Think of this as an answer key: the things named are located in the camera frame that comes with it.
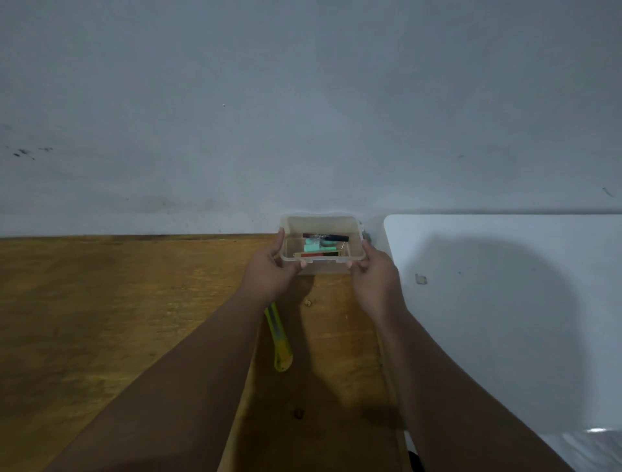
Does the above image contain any person's left hand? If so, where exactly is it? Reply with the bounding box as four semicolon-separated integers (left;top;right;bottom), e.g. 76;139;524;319
239;228;308;308

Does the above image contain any person's right hand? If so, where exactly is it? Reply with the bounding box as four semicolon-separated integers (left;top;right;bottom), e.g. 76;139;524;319
346;240;407;325

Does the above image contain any clear plastic storage box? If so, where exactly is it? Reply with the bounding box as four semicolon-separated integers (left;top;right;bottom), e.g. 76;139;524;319
279;214;367;276

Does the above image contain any person's right forearm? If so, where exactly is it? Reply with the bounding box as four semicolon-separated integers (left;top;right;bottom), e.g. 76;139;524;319
376;310;576;472

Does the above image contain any person's left forearm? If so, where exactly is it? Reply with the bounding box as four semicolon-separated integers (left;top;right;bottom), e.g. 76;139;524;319
45;291;267;472

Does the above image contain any yellow utility knife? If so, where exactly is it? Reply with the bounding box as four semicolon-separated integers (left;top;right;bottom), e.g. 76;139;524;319
264;302;294;372

